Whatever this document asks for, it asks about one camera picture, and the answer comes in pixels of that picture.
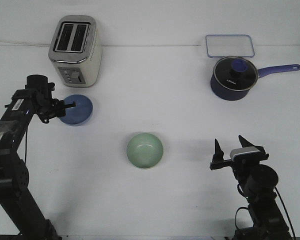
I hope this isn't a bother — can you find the white toaster power cord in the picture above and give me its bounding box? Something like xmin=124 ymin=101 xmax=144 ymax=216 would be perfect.
xmin=0 ymin=37 xmax=52 ymax=48

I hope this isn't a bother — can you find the silver two-slot toaster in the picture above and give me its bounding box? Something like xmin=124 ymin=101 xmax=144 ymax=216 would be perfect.
xmin=48 ymin=15 xmax=103 ymax=88

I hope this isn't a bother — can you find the glass pot lid blue knob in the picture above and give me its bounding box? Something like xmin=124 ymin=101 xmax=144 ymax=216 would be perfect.
xmin=213 ymin=56 xmax=258 ymax=91

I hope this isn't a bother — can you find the blue bowl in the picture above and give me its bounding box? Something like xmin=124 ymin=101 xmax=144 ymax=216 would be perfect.
xmin=58 ymin=94 xmax=93 ymax=126

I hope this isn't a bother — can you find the blue saucepan with handle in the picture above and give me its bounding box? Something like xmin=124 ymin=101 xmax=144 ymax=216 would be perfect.
xmin=210 ymin=64 xmax=300 ymax=101

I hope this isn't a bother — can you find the clear blue-rimmed container lid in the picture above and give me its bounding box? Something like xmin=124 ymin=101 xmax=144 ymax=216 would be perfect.
xmin=205 ymin=34 xmax=255 ymax=58

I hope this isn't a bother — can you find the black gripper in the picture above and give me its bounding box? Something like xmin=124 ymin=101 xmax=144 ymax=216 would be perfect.
xmin=35 ymin=98 xmax=76 ymax=123
xmin=209 ymin=135 xmax=269 ymax=184

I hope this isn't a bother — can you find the green bowl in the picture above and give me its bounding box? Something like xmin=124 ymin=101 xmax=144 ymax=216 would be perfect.
xmin=126 ymin=132 xmax=164 ymax=169

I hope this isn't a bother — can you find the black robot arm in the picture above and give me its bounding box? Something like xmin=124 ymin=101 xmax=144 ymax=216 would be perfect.
xmin=0 ymin=74 xmax=76 ymax=240
xmin=209 ymin=135 xmax=296 ymax=240

